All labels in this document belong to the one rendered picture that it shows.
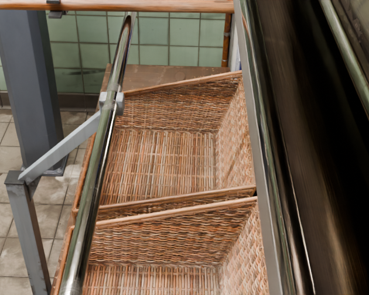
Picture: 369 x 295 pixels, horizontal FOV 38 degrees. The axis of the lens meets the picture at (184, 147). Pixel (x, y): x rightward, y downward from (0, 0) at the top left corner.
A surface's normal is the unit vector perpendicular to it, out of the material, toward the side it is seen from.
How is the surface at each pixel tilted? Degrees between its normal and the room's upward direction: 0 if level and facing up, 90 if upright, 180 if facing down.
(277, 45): 10
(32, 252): 90
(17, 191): 90
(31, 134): 90
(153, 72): 0
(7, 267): 0
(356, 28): 70
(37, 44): 90
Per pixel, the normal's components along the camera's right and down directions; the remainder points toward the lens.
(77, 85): -0.02, 0.63
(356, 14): -0.93, -0.29
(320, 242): 0.21, -0.76
